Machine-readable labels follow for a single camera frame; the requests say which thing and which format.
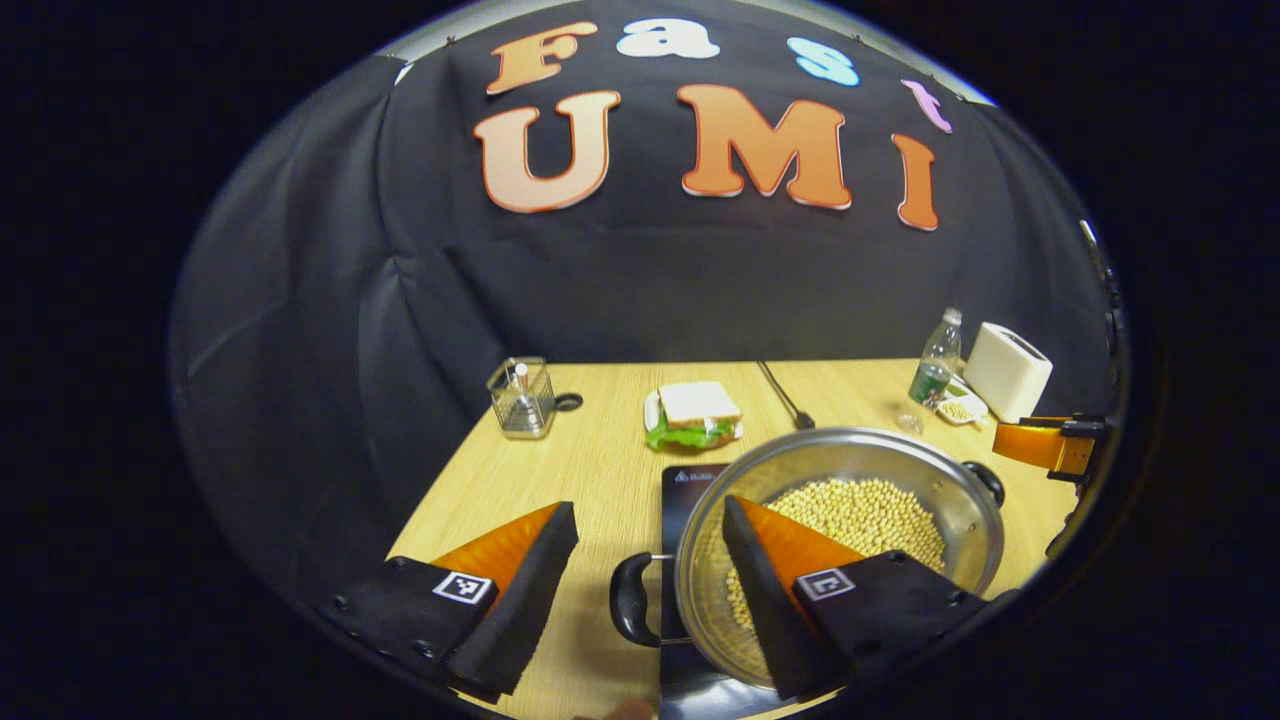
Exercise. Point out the white toaster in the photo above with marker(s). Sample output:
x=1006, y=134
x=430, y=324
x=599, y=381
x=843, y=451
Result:
x=1008, y=372

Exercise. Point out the clear plastic water bottle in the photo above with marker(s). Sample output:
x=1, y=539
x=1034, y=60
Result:
x=932, y=375

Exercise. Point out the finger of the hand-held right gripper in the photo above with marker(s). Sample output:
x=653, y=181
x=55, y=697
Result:
x=1035, y=445

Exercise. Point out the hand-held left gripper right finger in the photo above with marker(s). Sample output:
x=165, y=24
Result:
x=765, y=620

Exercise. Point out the small black round disc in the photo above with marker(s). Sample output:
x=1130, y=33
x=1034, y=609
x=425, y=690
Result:
x=569, y=402

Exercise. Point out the black backdrop cloth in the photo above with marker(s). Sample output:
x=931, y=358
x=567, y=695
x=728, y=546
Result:
x=350, y=300

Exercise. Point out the sandwich with lettuce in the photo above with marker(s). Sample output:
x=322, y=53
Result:
x=695, y=410

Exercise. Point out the pile of yellow soybeans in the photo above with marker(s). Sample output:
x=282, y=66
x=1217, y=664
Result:
x=870, y=510

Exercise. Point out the stainless steel pot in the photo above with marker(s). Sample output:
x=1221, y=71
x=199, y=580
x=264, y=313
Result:
x=860, y=455

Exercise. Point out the white divided bean dish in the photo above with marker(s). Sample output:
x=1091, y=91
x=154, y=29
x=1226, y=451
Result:
x=962, y=408

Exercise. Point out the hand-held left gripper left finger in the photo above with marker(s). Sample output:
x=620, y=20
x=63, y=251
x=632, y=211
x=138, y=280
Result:
x=530, y=600

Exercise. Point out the black induction cooktop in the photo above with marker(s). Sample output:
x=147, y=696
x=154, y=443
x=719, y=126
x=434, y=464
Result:
x=690, y=485

